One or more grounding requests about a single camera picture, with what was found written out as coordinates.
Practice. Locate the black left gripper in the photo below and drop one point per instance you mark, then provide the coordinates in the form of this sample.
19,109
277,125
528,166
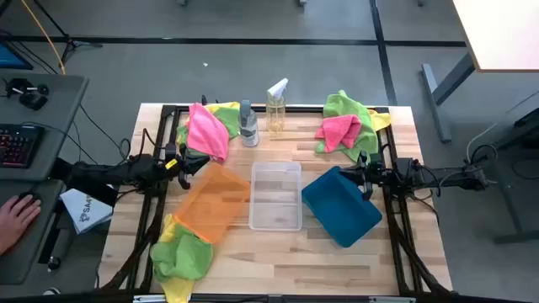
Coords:
174,166

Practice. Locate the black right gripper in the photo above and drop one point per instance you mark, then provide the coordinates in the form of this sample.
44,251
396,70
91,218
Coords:
374,174

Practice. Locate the pink microfiber towel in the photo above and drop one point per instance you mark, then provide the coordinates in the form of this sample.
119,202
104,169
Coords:
206,130
339,130

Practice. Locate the yellow microfiber towel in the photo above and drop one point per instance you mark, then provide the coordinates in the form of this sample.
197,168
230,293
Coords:
221,106
381,121
177,291

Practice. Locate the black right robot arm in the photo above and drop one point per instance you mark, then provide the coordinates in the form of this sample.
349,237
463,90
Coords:
442,177

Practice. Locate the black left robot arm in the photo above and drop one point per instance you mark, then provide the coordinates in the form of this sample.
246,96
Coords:
126,172

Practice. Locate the blue plastic basket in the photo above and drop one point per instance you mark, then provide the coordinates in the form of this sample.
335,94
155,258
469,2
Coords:
341,210

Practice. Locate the orange translucent plastic basket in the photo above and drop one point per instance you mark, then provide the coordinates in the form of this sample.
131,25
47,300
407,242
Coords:
210,202

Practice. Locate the grey cap spray bottle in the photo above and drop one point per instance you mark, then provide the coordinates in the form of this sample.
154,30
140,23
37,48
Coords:
249,130

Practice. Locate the clear plastic basket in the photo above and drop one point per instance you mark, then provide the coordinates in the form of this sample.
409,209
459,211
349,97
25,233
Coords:
275,198

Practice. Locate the white trigger spray bottle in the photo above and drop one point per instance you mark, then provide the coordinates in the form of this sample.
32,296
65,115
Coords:
275,113

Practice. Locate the grey table leg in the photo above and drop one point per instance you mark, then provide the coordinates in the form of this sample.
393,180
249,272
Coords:
433,105

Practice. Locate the white printed bag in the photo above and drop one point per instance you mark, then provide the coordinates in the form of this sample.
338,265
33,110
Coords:
86,210

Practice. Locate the grey desk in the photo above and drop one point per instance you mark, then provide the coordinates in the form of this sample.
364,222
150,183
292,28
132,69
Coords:
25,261
50,126

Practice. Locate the black computer mouse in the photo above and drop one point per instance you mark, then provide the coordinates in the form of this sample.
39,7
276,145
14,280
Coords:
29,195

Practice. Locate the black tripod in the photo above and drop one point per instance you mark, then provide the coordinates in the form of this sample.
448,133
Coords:
69,42

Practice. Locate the black device with knobs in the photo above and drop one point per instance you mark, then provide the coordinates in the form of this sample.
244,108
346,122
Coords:
31,100

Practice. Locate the black backlit keyboard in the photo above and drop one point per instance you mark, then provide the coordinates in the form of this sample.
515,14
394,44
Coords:
19,145

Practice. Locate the person's hand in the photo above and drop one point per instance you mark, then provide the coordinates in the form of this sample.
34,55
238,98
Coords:
14,223

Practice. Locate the white top table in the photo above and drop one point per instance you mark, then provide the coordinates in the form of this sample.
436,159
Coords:
501,33

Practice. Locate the blue screen monitor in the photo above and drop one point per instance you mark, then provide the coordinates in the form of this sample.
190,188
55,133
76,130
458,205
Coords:
10,56

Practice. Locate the black aluminium table frame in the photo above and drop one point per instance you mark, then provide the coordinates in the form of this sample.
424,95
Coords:
168,111

